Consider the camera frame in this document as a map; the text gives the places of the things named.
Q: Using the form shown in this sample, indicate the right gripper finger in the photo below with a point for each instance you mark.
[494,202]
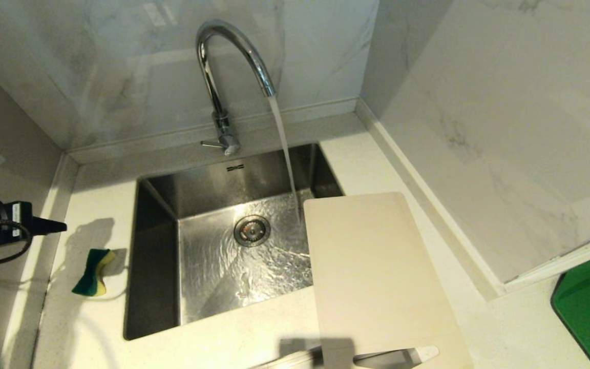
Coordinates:
[424,354]

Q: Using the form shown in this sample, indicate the white plastic cutting board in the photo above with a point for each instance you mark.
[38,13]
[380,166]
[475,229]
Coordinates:
[377,277]

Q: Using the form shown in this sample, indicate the stainless steel sink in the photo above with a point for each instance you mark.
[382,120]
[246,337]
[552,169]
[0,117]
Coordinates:
[213,266]

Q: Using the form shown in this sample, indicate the chrome gooseneck faucet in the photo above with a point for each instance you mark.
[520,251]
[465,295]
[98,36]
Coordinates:
[212,87]

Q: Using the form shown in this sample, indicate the green and yellow sponge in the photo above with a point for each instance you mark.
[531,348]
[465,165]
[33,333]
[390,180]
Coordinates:
[91,274]

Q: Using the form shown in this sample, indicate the round metal drain strainer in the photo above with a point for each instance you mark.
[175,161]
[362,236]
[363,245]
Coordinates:
[252,230]

